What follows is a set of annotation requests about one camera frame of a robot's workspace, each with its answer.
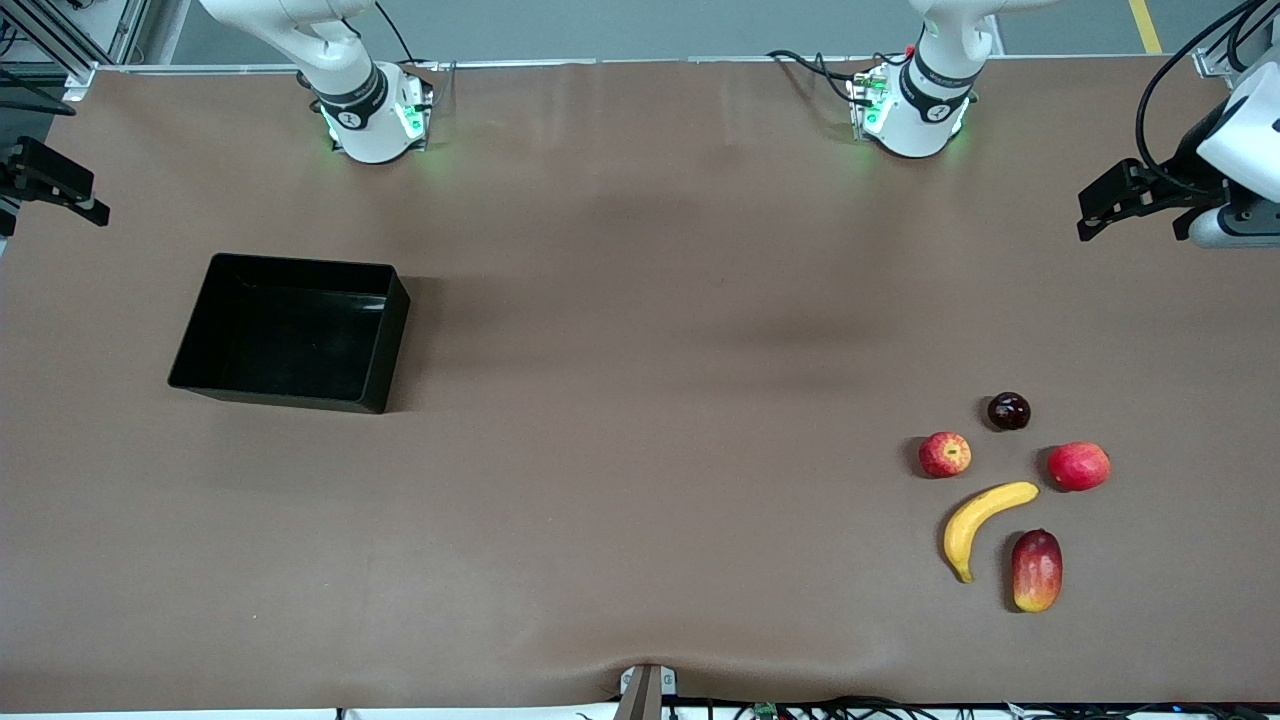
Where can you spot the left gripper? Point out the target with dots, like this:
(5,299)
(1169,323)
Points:
(1187,160)

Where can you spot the black plastic box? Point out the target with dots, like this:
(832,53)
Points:
(290,340)

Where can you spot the small red yellow apple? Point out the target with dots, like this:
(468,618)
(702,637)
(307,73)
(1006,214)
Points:
(945,455)

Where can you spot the yellow banana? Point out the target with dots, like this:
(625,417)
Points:
(975,515)

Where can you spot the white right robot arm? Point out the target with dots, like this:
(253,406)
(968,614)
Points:
(365,130)

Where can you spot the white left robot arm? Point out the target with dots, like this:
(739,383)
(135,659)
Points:
(915,120)

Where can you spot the red round apple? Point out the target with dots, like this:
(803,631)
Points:
(1079,466)

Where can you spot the dark purple plum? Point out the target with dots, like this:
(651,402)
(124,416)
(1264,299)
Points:
(1009,411)

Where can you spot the red yellow mango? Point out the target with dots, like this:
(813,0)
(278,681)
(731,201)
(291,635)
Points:
(1037,570)

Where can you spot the aluminium frame post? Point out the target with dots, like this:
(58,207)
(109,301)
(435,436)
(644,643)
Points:
(1215,62)
(125,30)

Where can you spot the grey table clamp bracket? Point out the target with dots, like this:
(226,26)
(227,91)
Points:
(640,695)

